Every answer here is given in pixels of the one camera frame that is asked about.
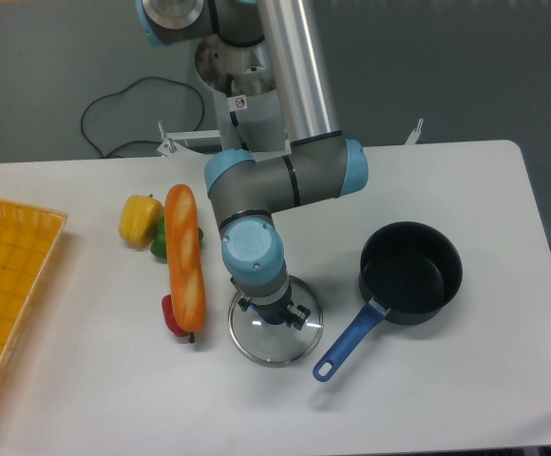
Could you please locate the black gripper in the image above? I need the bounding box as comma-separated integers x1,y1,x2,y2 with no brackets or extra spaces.
230,277,312,331

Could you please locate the black saucepan blue handle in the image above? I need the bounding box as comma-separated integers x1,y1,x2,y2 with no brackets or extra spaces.
313,221,463,382

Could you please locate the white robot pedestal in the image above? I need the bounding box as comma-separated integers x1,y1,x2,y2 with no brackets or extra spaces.
195,35,287,152

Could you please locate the orange baguette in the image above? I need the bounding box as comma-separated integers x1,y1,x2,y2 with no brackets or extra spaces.
164,184,206,333

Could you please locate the yellow bell pepper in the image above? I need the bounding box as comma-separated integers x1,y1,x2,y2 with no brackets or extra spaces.
118,194,163,248

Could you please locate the green bell pepper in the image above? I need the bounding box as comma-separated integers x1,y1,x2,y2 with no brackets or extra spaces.
150,218,203,262

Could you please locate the glass pot lid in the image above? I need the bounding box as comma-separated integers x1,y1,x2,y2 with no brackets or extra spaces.
228,284,324,368

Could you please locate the white base mounting bracket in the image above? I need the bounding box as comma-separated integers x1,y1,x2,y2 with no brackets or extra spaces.
156,117,425,157

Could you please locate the red bell pepper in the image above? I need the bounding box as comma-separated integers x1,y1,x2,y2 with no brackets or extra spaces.
161,294,196,344

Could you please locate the black cable on floor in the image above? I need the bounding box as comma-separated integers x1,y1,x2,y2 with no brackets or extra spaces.
80,76,206,159

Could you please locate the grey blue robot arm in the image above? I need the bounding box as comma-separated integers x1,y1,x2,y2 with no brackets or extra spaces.
136,1,369,329

